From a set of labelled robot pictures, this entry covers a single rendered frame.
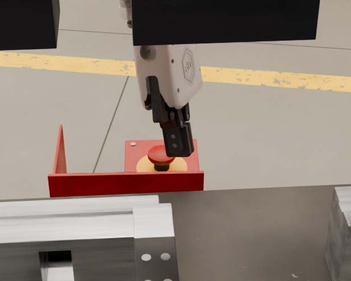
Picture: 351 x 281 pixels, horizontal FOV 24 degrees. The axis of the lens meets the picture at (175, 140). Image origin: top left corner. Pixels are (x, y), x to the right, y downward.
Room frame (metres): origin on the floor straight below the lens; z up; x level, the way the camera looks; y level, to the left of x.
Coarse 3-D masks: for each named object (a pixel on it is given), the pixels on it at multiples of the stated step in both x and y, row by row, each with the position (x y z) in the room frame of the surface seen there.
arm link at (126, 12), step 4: (120, 0) 0.85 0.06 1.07; (124, 0) 0.84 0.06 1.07; (128, 0) 0.83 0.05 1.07; (120, 4) 0.85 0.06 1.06; (124, 4) 0.84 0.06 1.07; (128, 4) 0.84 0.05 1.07; (120, 8) 0.85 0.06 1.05; (124, 8) 0.84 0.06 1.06; (128, 8) 0.83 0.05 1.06; (124, 12) 0.84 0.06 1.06; (128, 12) 0.83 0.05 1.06; (124, 16) 0.84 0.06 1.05; (128, 16) 0.83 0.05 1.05
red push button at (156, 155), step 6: (150, 150) 0.91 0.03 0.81; (156, 150) 0.91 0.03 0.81; (162, 150) 0.91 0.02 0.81; (150, 156) 0.90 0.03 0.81; (156, 156) 0.89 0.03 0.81; (162, 156) 0.89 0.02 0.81; (156, 162) 0.89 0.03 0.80; (162, 162) 0.89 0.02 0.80; (168, 162) 0.89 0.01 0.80; (156, 168) 0.90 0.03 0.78; (162, 168) 0.89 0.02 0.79; (168, 168) 0.90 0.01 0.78
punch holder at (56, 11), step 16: (0, 0) 0.54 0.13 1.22; (16, 0) 0.54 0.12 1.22; (32, 0) 0.54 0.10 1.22; (48, 0) 0.54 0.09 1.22; (0, 16) 0.54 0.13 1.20; (16, 16) 0.54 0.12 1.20; (32, 16) 0.54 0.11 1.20; (48, 16) 0.54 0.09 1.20; (0, 32) 0.54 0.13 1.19; (16, 32) 0.54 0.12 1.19; (32, 32) 0.54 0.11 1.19; (48, 32) 0.54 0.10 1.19; (0, 48) 0.54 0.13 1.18; (16, 48) 0.54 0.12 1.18; (32, 48) 0.54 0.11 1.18; (48, 48) 0.54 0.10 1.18
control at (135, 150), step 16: (128, 144) 0.96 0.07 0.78; (144, 144) 0.96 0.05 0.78; (160, 144) 0.96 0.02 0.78; (64, 160) 0.95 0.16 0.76; (128, 160) 0.92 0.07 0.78; (192, 160) 0.92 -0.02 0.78; (48, 176) 0.81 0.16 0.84; (64, 176) 0.81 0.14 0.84; (80, 176) 0.81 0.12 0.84; (96, 176) 0.81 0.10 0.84; (112, 176) 0.81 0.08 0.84; (128, 176) 0.81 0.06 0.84; (144, 176) 0.81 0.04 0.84; (160, 176) 0.82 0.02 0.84; (176, 176) 0.82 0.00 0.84; (192, 176) 0.82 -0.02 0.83; (64, 192) 0.81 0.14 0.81; (80, 192) 0.81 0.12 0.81; (96, 192) 0.81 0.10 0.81; (112, 192) 0.81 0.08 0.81; (128, 192) 0.81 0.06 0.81; (144, 192) 0.81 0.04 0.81
